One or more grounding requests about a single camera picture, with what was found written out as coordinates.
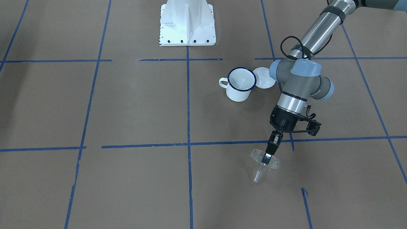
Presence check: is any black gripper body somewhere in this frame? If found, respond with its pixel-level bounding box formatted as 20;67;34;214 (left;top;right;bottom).
269;106;301;132

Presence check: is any clear plastic funnel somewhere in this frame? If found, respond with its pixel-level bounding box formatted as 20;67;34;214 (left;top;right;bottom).
250;149;282;183

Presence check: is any white enamel mug lid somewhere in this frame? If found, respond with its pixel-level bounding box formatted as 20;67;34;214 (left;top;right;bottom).
253;67;276;89

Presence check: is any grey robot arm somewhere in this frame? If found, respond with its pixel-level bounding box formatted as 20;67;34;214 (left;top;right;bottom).
262;0;406;165

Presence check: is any white enamel mug blue rim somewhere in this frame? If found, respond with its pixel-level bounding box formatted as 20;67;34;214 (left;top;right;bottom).
218;67;256;102

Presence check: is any black wrist camera with cable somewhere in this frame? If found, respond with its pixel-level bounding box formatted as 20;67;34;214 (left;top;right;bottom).
296;104;321;136

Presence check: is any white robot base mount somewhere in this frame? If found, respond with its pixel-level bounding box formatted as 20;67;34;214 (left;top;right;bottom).
159;0;217;46

